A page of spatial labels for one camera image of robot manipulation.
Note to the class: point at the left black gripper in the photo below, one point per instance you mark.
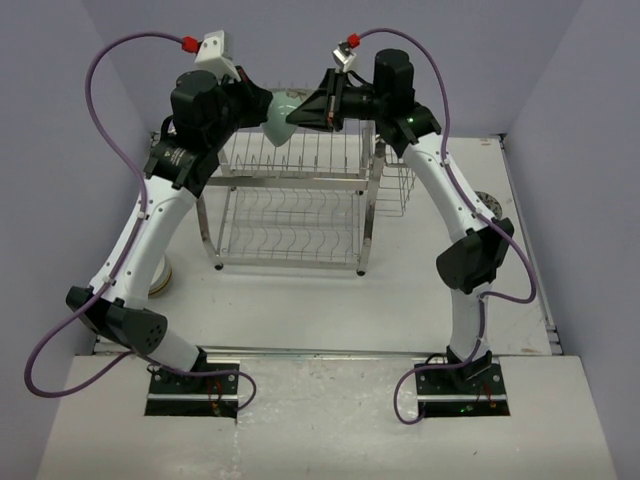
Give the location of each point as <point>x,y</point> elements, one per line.
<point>257,98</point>

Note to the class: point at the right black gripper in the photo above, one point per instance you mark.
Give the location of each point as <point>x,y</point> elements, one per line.
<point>324,108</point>

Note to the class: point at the celadon green bowl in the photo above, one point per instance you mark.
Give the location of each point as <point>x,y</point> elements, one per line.
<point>276,128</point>

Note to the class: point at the light blue white bowl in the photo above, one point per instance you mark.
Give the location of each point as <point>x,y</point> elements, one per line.
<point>161,277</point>

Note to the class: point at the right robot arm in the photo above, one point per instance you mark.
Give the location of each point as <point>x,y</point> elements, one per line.
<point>479,241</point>

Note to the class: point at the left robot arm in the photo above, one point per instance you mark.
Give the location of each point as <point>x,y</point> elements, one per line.
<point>206,112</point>

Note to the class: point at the stainless steel dish rack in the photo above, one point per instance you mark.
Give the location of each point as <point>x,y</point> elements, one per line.
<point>309,203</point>

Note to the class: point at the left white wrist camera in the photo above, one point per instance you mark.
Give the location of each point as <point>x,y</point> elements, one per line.
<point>215,56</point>

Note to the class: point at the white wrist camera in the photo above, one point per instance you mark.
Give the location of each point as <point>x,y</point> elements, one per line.
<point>215,56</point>
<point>344,57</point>

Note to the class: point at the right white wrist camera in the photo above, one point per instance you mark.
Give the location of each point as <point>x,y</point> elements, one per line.
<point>344,57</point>

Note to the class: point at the wire utensil basket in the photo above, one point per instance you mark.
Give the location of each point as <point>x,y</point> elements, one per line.
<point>396,185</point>

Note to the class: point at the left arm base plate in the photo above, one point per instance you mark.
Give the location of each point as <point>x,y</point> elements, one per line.
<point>170,395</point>

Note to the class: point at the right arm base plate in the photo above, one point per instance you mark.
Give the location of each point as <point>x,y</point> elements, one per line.
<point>441,395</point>

